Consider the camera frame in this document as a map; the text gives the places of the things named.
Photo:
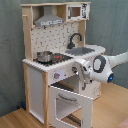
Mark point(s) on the white oven door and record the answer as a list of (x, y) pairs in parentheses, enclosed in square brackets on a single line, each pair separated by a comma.
[(63, 102)]

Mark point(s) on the black toy stovetop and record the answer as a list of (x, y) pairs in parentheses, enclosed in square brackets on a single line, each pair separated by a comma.
[(57, 58)]

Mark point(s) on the grey range hood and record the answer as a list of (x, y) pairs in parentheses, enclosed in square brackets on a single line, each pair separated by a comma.
[(48, 18)]

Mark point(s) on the silver toy pot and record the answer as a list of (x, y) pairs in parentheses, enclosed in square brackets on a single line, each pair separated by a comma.
[(45, 56)]

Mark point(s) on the grey toy sink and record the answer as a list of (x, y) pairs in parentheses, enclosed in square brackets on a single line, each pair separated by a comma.
[(79, 51)]

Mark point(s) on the right red stove knob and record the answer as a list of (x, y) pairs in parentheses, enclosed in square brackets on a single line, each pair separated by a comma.
[(74, 69)]

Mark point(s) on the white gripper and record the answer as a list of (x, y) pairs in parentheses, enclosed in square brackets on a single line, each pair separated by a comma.
[(83, 68)]

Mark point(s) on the white fridge door with dispenser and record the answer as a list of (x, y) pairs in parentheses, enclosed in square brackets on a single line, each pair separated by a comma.
[(93, 89)]

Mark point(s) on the black toy faucet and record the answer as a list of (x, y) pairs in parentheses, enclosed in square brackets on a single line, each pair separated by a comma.
[(74, 39)]

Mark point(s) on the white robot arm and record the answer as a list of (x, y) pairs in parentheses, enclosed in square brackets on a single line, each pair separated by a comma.
[(101, 68)]

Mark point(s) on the wooden toy kitchen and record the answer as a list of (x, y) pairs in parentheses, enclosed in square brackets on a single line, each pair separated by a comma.
[(53, 38)]

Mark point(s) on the white microwave door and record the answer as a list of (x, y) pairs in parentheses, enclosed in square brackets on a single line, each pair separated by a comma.
[(78, 11)]

